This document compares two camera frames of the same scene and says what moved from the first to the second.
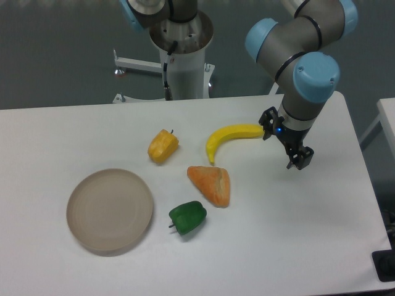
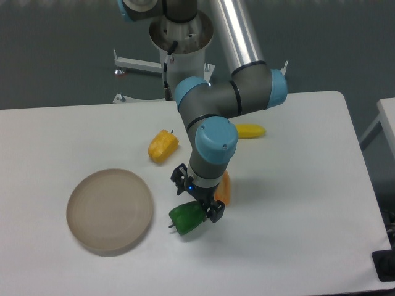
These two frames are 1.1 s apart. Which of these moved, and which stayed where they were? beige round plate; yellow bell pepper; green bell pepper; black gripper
Moved: black gripper
Stayed: yellow bell pepper; beige round plate; green bell pepper
